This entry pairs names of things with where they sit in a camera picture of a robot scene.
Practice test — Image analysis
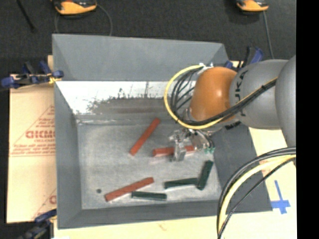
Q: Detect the brown cardboard board red print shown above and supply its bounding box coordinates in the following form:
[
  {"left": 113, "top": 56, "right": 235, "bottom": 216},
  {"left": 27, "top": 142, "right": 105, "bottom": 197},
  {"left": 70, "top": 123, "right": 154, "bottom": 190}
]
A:
[{"left": 5, "top": 55, "right": 58, "bottom": 224}]

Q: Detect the dark green flat block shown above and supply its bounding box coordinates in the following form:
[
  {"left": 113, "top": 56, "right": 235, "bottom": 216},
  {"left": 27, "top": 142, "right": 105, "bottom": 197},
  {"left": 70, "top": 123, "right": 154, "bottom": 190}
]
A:
[
  {"left": 196, "top": 160, "right": 215, "bottom": 191},
  {"left": 131, "top": 191, "right": 168, "bottom": 202},
  {"left": 163, "top": 177, "right": 200, "bottom": 190}
]

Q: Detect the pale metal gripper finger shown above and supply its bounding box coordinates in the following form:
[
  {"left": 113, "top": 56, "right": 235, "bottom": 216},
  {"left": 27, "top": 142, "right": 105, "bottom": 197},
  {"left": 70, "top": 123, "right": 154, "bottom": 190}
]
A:
[
  {"left": 170, "top": 132, "right": 185, "bottom": 147},
  {"left": 173, "top": 145, "right": 187, "bottom": 162}
]

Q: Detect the red-brown block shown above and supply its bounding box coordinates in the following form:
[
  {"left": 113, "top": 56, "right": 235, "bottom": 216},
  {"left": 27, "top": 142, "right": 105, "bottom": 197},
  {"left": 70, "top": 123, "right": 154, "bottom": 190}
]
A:
[
  {"left": 104, "top": 177, "right": 155, "bottom": 203},
  {"left": 129, "top": 117, "right": 161, "bottom": 157},
  {"left": 152, "top": 145, "right": 196, "bottom": 158}
]

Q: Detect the grey metal bin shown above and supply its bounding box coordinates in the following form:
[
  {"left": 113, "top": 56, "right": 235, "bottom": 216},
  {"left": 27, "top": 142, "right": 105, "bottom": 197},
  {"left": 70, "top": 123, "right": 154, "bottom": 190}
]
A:
[{"left": 51, "top": 33, "right": 273, "bottom": 229}]

